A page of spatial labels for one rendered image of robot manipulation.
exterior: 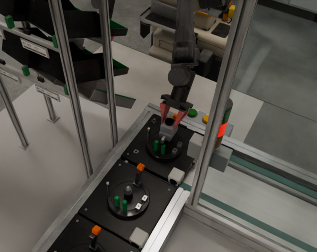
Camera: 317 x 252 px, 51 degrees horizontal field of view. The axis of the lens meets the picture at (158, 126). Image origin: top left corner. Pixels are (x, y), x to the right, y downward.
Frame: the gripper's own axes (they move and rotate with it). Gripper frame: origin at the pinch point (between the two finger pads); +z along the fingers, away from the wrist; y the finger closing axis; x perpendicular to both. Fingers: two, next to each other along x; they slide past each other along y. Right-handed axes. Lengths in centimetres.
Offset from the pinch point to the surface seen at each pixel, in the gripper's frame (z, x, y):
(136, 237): 30.8, -21.7, 8.2
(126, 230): 31.8, -19.6, 3.9
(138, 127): 9.0, 11.8, -14.7
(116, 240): 34.4, -23.1, 3.0
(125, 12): -37, 230, -151
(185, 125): 2.8, 20.2, 0.9
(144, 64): -11, 54, -38
